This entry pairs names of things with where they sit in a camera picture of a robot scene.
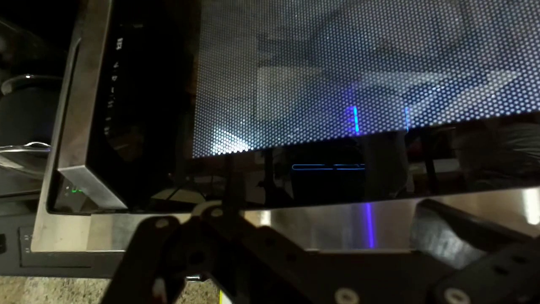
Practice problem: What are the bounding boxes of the black microwave door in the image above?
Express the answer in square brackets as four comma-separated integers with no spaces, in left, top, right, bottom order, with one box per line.
[33,0,540,254]

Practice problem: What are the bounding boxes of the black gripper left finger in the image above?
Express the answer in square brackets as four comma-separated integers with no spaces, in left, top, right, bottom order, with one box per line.
[100,217,191,304]

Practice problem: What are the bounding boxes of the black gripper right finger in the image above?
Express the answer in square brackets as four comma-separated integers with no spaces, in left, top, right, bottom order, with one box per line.
[411,200,540,304]

